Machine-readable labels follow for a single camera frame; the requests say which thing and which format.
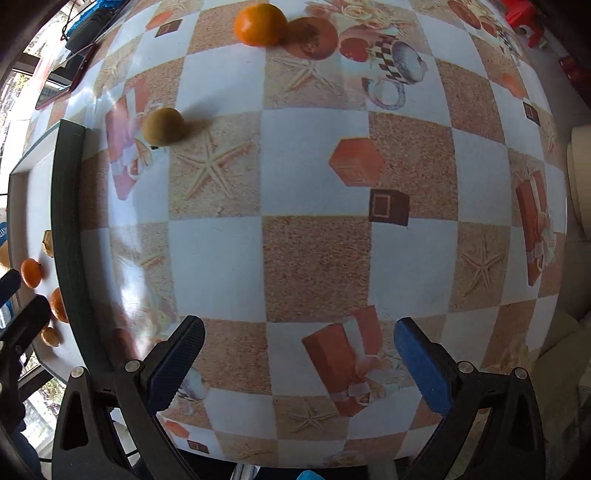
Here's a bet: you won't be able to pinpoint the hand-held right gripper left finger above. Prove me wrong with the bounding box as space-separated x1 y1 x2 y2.
51 315 206 480

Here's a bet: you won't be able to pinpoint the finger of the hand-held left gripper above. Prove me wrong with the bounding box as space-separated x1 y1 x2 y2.
0 270 22 308
0 295 51 430

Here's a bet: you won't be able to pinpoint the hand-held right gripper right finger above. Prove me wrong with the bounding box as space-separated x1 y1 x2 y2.
394 316 553 480

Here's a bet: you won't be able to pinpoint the white tray with grey rim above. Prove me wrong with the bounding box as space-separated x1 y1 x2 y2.
7 119 139 384

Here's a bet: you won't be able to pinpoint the person's leg in jeans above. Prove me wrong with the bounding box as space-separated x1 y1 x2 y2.
9 429 51 480

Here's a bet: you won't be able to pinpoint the printed checkered tablecloth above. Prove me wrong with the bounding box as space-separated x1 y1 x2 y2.
28 0 568 467

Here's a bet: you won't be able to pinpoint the red-cased tablet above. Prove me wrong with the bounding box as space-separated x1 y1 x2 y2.
34 44 100 112

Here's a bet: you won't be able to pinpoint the brown kiwi fruit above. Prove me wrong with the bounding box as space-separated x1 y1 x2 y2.
141 107 186 147

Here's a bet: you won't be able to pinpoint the black and blue device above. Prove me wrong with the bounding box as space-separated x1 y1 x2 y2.
65 0 134 51

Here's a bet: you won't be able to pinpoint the small red object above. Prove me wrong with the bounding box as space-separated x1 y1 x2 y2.
558 55 589 88

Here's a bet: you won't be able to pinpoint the red plastic stool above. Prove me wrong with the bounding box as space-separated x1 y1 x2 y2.
505 0 550 47

